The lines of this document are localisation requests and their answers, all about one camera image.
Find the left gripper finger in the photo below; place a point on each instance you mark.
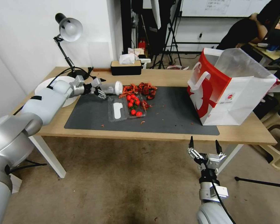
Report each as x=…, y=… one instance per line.
x=102, y=80
x=101, y=94

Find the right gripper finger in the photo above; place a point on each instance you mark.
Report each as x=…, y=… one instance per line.
x=220, y=154
x=193, y=151

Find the clear jar with white lid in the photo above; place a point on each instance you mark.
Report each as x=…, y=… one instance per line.
x=113, y=88

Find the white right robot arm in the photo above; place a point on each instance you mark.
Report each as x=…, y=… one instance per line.
x=210, y=210

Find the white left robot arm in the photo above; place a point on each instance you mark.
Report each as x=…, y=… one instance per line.
x=39, y=105

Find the clear disposable takeout box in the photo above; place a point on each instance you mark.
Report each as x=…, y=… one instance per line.
x=117, y=112

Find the black tissue box wooden lid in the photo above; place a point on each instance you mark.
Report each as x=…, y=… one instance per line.
x=126, y=68

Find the white box with red tape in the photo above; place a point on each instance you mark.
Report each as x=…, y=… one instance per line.
x=135, y=52

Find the red and white delivery bag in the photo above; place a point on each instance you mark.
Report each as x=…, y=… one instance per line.
x=224, y=93

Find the white tissue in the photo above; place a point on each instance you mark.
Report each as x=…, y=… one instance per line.
x=126, y=58

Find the wooden table white legs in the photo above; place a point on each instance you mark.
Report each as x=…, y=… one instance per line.
x=242, y=130

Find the red crayfish piece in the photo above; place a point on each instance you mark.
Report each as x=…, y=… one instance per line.
x=145, y=105

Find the white round plate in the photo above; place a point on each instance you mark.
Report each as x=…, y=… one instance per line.
x=43, y=86

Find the dark red crayfish pile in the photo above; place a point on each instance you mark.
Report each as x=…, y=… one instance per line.
x=148, y=89

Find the dark grey table mat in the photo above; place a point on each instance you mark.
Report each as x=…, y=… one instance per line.
x=172, y=109

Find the black stand leg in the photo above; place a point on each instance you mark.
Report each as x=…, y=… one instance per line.
x=261, y=181

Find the red fire extinguisher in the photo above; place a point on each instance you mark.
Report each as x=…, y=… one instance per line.
x=141, y=44

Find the beige plastic stool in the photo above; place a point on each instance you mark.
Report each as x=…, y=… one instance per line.
x=278, y=140

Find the black and silver desk lamp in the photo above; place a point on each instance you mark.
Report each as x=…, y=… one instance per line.
x=68, y=30

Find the black tripod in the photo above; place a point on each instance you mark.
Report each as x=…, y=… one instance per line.
x=170, y=39

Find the white light reflector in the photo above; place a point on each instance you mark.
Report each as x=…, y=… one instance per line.
x=155, y=14

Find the background wooden desk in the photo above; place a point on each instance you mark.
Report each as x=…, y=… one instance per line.
x=270, y=54

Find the person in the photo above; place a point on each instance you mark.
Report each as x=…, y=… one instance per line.
x=242, y=32

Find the whiteboard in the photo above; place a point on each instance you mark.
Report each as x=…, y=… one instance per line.
x=224, y=7

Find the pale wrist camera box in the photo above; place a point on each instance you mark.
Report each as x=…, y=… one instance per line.
x=96, y=82
x=213, y=161

